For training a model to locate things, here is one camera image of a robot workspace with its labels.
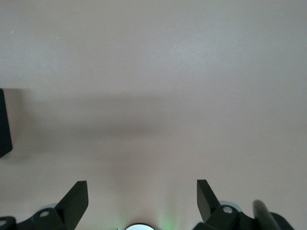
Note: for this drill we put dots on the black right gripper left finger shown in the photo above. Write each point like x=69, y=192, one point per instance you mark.
x=69, y=208

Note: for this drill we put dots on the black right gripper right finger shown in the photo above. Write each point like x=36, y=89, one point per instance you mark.
x=208, y=208

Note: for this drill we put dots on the black plastic box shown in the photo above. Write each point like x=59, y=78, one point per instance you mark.
x=4, y=124

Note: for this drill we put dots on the brown table cover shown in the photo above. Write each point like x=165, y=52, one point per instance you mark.
x=156, y=72

